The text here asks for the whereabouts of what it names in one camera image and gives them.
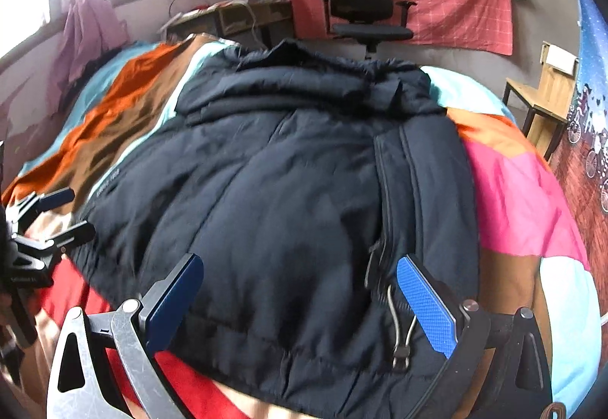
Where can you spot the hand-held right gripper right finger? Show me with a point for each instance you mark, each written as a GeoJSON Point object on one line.
{"type": "Point", "coordinates": [427, 305]}

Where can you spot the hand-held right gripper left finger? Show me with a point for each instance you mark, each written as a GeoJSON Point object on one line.
{"type": "Point", "coordinates": [173, 305]}

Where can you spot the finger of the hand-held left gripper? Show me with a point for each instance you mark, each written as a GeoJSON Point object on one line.
{"type": "Point", "coordinates": [76, 231]}
{"type": "Point", "coordinates": [57, 198]}

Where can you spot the black padded jacket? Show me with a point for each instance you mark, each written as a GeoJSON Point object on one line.
{"type": "Point", "coordinates": [285, 186]}

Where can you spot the colourful patchwork blanket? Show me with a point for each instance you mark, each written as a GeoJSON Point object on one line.
{"type": "Point", "coordinates": [513, 191]}

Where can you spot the pink hanging cloth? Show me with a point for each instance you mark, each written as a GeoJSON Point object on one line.
{"type": "Point", "coordinates": [90, 39]}

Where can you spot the wooden chair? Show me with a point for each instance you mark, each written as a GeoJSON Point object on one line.
{"type": "Point", "coordinates": [551, 91]}

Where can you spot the wooden desk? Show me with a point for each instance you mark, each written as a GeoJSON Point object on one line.
{"type": "Point", "coordinates": [237, 15]}

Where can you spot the blue printed curtain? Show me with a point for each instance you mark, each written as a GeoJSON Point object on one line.
{"type": "Point", "coordinates": [589, 91]}

